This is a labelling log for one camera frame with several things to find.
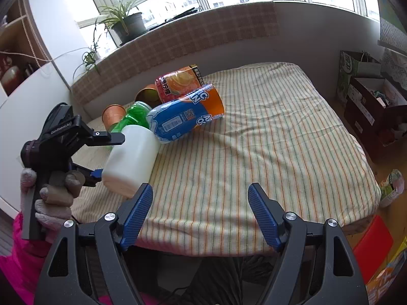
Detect white plastic cup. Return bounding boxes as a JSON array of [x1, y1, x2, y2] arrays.
[[101, 125, 160, 198]]

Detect pink sleeve forearm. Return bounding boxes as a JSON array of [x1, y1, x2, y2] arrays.
[[1, 213, 51, 304]]

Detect copper cup near white cup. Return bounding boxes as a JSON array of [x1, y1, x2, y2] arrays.
[[101, 104, 126, 131]]

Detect copper cup open end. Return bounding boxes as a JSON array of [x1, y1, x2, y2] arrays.
[[135, 84, 162, 108]]

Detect gloved left hand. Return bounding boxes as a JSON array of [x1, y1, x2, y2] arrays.
[[20, 168, 85, 244]]

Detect green plastic bottle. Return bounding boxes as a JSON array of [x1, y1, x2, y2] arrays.
[[110, 101, 152, 133]]

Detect red yellow items on floor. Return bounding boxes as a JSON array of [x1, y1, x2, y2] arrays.
[[353, 216, 406, 304]]

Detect plaid window sill cloth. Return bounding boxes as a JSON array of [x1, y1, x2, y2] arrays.
[[72, 2, 279, 105]]

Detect small hanging spider plant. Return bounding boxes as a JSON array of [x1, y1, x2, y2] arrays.
[[72, 19, 101, 81]]

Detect red orange snack canister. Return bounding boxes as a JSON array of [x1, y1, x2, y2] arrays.
[[154, 64, 204, 103]]

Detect wooden shelf unit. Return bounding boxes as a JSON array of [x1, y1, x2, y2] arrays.
[[1, 0, 50, 96]]

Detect crumpled snack packet on floor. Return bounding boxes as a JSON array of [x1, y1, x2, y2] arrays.
[[379, 169, 405, 208]]

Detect potted spider plant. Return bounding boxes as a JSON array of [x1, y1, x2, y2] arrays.
[[95, 0, 148, 45]]

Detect striped table cloth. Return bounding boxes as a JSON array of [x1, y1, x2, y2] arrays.
[[137, 62, 381, 256]]

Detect black object on sill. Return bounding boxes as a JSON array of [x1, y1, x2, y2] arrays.
[[149, 5, 197, 32]]

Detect dark cardboard box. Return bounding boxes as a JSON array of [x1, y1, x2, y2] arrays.
[[344, 77, 406, 161]]

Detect green white paper bag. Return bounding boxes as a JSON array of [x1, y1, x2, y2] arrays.
[[337, 50, 382, 105]]

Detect white cable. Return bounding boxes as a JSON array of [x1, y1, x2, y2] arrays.
[[0, 0, 96, 69]]

